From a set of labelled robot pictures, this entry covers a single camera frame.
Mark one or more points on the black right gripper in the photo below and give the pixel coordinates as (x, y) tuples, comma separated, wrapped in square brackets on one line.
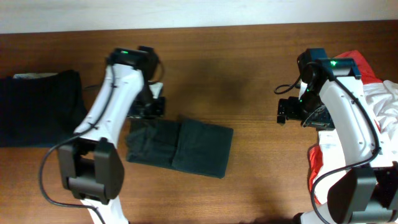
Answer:
[(286, 109)]

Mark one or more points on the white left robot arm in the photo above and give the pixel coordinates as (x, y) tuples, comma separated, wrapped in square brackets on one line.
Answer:
[(90, 166)]

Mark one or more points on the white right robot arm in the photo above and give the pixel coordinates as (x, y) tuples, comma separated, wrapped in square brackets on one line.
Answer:
[(365, 194)]

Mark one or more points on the white shirt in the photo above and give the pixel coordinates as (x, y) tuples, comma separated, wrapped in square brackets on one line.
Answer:
[(364, 114)]

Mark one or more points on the grey folded cloth under stack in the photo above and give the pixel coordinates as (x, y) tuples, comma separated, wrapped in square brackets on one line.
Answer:
[(29, 76)]

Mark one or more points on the dark green t-shirt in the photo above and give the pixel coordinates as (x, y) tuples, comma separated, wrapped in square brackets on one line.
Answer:
[(189, 146)]

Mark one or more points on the red shirt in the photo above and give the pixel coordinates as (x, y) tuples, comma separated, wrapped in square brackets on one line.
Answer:
[(351, 140)]

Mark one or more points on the folded black shirt stack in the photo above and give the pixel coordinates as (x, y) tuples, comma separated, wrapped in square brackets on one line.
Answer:
[(41, 112)]

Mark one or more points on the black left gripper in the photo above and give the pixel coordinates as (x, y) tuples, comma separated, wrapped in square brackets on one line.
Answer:
[(149, 109)]

